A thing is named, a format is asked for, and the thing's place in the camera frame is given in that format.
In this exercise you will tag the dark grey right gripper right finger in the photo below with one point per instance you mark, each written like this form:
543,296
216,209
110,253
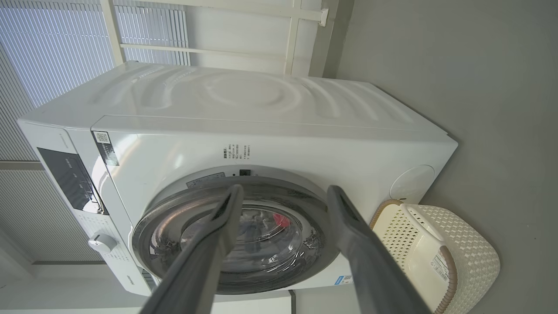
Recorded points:
370,270

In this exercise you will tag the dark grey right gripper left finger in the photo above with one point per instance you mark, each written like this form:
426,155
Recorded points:
205,261

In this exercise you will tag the round glass washing machine door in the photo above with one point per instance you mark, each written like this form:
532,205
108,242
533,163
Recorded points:
279,266

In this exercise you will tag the red and white garment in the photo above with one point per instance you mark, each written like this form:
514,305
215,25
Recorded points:
282,221

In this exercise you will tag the cream perforated laundry basket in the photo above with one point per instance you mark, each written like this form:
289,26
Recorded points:
471,253

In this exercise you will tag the white appliance control knob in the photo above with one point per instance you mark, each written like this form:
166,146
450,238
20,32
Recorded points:
103,243

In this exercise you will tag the white front-load washing machine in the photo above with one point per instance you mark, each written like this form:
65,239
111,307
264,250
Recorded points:
261,148

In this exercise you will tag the blue energy label sticker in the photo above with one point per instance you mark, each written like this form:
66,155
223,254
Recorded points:
343,279

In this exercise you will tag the grey warning sticker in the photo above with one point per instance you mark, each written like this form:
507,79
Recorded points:
205,179

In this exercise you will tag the round white filter cover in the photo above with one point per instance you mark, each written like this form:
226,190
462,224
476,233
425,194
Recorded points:
412,183

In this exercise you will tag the black QR code sticker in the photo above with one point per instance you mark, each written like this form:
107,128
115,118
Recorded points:
106,149

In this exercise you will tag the white window blinds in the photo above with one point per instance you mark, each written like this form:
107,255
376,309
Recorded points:
148,26
52,43

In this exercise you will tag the white window frame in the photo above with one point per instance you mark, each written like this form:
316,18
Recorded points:
205,51

